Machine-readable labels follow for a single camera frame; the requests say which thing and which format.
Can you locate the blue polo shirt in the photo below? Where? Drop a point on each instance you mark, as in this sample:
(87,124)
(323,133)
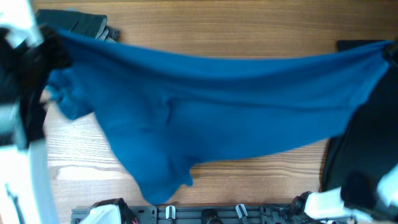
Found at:
(163,113)

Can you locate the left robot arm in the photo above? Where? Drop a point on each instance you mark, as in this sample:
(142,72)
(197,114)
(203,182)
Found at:
(28,54)

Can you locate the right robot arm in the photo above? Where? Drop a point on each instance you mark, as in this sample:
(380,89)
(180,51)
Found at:
(359,179)

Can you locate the grey folded garment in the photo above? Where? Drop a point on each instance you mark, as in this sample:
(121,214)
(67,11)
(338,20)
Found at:
(107,33)

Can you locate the dark green folded garment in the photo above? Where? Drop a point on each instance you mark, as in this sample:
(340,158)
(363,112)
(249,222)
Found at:
(90,25)

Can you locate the black garment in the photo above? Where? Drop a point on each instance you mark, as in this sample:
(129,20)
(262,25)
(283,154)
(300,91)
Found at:
(369,144)

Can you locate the left white rail clip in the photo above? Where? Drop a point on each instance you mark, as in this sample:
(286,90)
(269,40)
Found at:
(170,212)

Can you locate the white rail clip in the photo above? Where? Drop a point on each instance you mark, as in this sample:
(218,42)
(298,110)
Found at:
(170,212)
(242,213)

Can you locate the right white rail clip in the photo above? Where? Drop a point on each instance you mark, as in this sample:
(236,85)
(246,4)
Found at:
(242,213)

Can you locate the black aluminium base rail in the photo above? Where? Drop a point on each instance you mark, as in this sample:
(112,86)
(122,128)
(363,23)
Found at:
(261,214)

